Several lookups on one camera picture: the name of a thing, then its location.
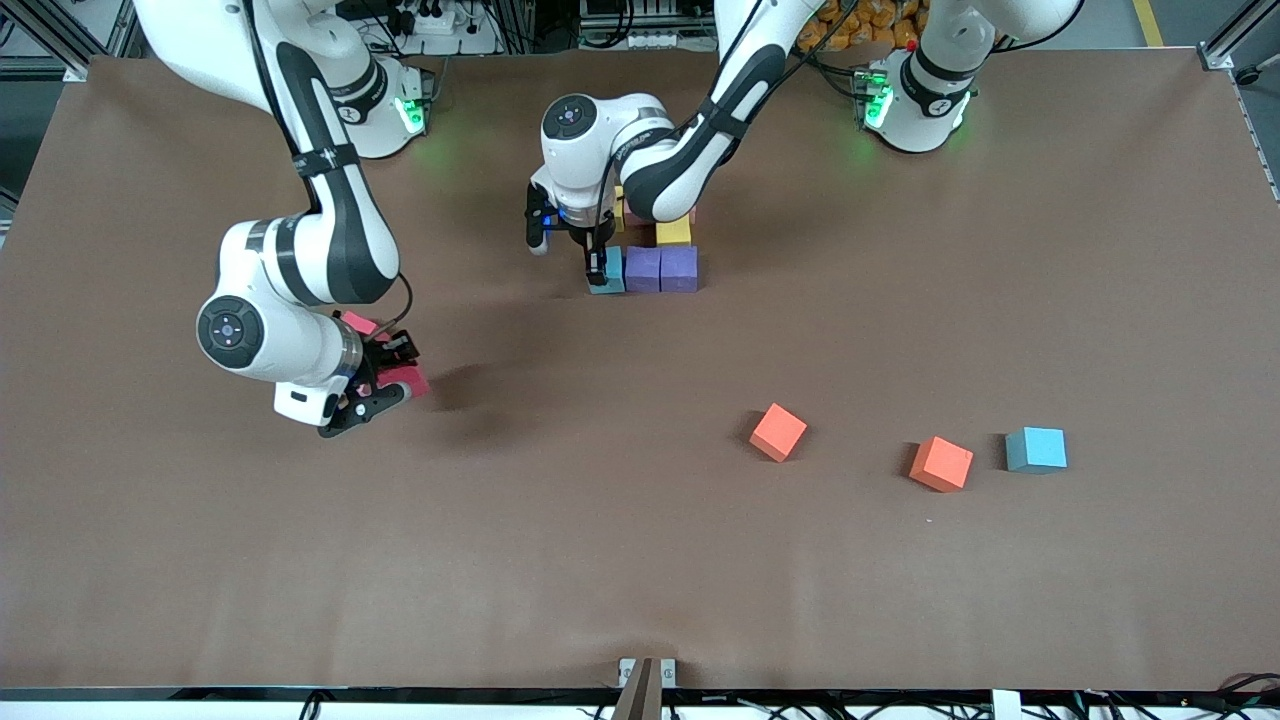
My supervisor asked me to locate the blue foam cube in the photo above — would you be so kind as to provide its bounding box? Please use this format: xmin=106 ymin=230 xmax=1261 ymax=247
xmin=588 ymin=246 xmax=627 ymax=296
xmin=1005 ymin=426 xmax=1068 ymax=474

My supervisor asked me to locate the purple foam cube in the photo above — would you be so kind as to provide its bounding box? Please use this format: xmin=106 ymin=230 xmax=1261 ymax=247
xmin=660 ymin=246 xmax=699 ymax=294
xmin=624 ymin=246 xmax=663 ymax=294

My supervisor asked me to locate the orange foam cube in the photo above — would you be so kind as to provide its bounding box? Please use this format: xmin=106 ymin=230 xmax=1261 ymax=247
xmin=908 ymin=435 xmax=975 ymax=493
xmin=749 ymin=403 xmax=808 ymax=463

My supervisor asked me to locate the white power strip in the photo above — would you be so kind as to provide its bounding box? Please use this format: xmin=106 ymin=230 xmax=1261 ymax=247
xmin=583 ymin=28 xmax=683 ymax=51
xmin=395 ymin=0 xmax=456 ymax=36

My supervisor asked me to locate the brown table cover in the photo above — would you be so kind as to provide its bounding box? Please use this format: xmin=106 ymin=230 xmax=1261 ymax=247
xmin=0 ymin=48 xmax=1280 ymax=693

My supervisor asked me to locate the pile of orange items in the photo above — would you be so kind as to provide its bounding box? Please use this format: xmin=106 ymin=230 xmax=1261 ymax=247
xmin=800 ymin=0 xmax=926 ymax=53

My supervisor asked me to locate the aluminium frame profile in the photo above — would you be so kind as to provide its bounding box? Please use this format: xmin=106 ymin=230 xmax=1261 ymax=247
xmin=1200 ymin=0 xmax=1280 ymax=71
xmin=0 ymin=0 xmax=151 ymax=83

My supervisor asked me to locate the front camera mount bracket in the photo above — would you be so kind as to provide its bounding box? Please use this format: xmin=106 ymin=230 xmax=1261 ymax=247
xmin=618 ymin=657 xmax=678 ymax=720

